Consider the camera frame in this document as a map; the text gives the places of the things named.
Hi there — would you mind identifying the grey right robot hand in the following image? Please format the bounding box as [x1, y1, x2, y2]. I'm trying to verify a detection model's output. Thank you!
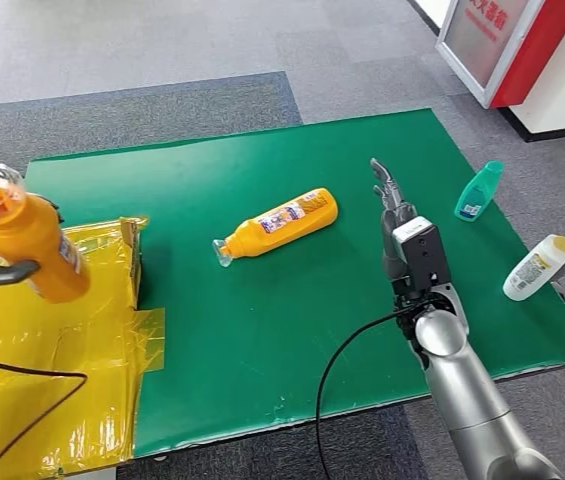
[370, 157, 419, 284]

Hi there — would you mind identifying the orange bottle with clear cap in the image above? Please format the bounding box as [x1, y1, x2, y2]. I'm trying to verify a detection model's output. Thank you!
[0, 162, 92, 305]
[212, 187, 339, 269]

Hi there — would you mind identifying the teal plastic bottle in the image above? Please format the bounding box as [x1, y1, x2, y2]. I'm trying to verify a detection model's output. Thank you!
[453, 160, 505, 224]

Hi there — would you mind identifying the white bottle with yellow cap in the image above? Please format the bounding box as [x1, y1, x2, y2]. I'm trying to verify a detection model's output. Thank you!
[502, 233, 565, 303]

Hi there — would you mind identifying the yellow taped cardboard box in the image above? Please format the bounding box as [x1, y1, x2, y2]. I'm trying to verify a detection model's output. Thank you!
[0, 217, 167, 480]

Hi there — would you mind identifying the green table mat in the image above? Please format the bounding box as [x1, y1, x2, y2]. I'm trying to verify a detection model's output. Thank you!
[22, 107, 565, 460]

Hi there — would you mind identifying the red and white sign board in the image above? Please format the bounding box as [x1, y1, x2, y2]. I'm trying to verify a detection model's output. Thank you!
[435, 0, 565, 111]

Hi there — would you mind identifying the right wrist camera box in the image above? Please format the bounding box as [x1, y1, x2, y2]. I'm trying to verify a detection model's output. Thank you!
[391, 215, 453, 298]

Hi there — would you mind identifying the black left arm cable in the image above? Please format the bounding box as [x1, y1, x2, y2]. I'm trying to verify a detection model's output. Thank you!
[0, 352, 89, 480]

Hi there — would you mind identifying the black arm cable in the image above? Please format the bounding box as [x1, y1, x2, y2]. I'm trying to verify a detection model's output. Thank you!
[314, 303, 416, 480]
[0, 352, 89, 480]

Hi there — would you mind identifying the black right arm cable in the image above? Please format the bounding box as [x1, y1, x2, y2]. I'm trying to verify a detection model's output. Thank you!
[314, 303, 416, 480]

